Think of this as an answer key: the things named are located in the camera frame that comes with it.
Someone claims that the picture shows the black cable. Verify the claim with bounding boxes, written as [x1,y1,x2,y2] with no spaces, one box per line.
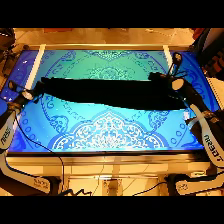
[13,111,95,197]
[132,180,169,197]

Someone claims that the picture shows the black pants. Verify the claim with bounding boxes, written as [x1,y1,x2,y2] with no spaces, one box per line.
[39,75,188,111]

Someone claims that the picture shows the silver frame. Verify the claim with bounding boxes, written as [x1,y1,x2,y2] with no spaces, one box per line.
[0,43,224,197]

